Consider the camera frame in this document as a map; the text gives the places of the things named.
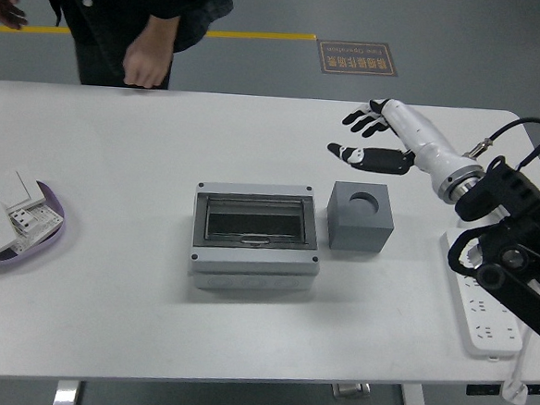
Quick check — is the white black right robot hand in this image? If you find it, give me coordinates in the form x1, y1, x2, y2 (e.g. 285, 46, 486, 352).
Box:
324, 93, 489, 203

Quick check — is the person's left hand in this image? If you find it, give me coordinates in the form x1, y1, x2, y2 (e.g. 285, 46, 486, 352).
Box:
121, 39, 176, 90

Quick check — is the grey box with clear lid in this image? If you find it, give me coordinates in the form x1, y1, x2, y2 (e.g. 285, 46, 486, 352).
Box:
186, 177, 325, 300

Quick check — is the grey cube with round hole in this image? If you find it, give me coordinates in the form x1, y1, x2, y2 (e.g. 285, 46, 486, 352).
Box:
325, 179, 399, 255

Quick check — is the person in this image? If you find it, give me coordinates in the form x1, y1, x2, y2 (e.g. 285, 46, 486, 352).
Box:
0, 0, 234, 94

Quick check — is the brown floor sign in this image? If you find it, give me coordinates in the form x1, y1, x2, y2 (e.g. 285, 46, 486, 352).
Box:
315, 38, 400, 79

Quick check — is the yellow floor tape line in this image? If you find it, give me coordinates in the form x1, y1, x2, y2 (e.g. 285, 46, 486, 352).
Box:
0, 11, 318, 56

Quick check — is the white power strip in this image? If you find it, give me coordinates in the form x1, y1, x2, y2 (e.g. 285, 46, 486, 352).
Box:
433, 226, 532, 360

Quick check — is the white terminal module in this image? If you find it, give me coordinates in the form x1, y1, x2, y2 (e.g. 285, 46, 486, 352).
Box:
5, 202, 62, 253

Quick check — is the purple tray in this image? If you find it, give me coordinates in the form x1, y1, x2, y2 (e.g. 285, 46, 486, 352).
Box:
0, 178, 69, 269

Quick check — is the black table control panel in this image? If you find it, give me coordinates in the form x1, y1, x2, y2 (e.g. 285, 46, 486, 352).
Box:
465, 377, 540, 401

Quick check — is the white power plug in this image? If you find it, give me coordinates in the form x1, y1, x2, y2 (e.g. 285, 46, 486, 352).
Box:
499, 378, 530, 405

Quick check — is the white wall switch panel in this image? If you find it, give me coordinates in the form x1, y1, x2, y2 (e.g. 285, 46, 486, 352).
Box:
0, 169, 50, 214

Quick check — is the grey metal table bracket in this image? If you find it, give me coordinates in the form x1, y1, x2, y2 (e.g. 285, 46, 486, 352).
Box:
332, 380, 373, 400

